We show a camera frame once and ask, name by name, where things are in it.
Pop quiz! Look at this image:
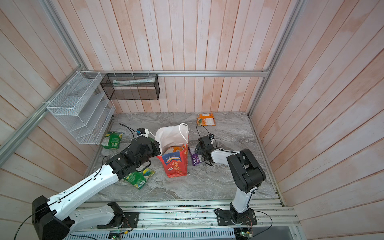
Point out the purple candy bag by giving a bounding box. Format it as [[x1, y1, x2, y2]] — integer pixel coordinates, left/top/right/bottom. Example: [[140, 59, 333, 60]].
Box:
[[190, 152, 202, 166]]

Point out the red paper bag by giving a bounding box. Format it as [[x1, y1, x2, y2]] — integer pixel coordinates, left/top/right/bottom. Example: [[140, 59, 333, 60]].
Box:
[[155, 123, 189, 178]]

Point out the orange Fox's fruits candy bag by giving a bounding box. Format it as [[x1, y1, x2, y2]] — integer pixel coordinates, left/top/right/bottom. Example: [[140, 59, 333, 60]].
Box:
[[165, 145, 186, 155]]

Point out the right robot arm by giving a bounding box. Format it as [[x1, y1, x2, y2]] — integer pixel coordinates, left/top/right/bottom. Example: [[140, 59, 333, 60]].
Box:
[[195, 134, 266, 226]]

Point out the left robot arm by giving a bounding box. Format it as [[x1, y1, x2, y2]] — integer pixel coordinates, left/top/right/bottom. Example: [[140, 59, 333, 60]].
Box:
[[32, 136, 161, 240]]

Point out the green candy bag far left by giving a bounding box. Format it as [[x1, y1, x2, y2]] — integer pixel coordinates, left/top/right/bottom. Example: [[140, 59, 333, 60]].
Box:
[[101, 132, 124, 149]]

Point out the green candy bag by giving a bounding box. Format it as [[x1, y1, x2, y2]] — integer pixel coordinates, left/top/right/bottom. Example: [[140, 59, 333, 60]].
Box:
[[124, 169, 156, 190], [101, 132, 124, 149]]

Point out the green candy bag near front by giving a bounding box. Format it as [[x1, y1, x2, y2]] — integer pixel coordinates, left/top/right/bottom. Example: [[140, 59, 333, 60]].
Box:
[[124, 169, 156, 190]]

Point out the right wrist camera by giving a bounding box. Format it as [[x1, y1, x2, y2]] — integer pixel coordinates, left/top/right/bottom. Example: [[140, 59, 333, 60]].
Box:
[[209, 134, 215, 142]]

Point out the orange candy bag by wall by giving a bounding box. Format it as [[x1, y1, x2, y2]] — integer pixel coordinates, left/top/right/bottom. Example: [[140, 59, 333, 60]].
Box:
[[197, 112, 216, 126]]

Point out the black wire mesh basket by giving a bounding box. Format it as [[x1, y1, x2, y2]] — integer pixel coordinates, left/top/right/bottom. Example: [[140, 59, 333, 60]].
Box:
[[101, 73, 161, 101]]

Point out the white wire mesh shelf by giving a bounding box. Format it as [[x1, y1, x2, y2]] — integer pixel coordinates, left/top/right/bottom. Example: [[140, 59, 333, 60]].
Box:
[[47, 71, 116, 145]]

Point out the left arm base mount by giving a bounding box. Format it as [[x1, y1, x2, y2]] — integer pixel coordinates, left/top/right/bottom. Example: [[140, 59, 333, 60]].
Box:
[[97, 202, 140, 229]]

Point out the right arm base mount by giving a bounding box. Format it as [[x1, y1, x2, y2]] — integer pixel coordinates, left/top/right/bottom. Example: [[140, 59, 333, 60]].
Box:
[[214, 209, 257, 226]]

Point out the aluminium frame rail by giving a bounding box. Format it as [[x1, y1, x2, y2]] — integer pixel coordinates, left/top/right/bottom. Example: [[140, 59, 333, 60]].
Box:
[[1, 1, 308, 166]]

